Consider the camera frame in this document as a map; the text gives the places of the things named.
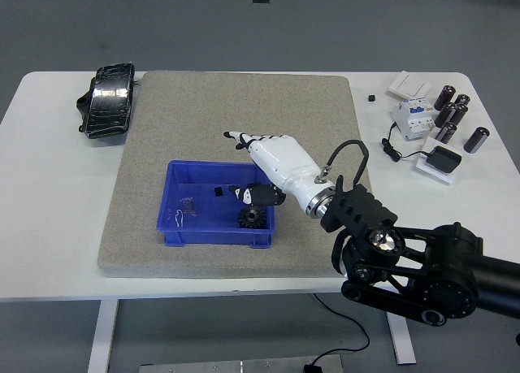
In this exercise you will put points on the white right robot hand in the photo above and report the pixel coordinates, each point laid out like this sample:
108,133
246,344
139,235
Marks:
284,161

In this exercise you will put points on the large black gear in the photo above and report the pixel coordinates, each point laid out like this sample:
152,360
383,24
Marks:
252,218

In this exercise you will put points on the blue plastic box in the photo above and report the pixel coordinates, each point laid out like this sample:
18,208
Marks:
211,237

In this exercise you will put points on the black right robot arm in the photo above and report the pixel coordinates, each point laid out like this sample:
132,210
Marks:
357,214

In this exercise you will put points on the small black cube nut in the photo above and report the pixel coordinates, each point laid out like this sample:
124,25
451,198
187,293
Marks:
372,98
219,192

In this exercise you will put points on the grey-brown felt mat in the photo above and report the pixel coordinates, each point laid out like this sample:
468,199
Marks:
243,105

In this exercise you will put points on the silver metal clip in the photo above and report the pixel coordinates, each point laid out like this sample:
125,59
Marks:
189,206

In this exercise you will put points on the white circuit breaker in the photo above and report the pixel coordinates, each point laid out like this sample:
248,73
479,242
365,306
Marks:
412,119

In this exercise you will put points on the white socket plate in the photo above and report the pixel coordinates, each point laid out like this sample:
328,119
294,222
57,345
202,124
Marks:
426,170

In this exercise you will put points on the black power adapter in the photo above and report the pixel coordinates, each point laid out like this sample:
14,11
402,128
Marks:
445,159

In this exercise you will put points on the dark cylindrical capacitor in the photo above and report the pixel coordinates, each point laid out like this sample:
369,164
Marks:
447,132
459,114
445,97
476,139
462,98
443,115

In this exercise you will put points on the black tape-wrapped package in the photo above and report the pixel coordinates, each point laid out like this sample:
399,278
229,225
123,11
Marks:
109,101

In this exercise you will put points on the black floor plug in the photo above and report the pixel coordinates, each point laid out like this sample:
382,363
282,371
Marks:
312,368

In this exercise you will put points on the white table leg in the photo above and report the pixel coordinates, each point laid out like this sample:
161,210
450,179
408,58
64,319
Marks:
400,340
101,336

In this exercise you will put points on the grey metal floor plate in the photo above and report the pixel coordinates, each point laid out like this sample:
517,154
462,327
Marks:
223,367

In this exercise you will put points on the white wall switch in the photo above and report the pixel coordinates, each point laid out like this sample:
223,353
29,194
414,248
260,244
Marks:
408,84

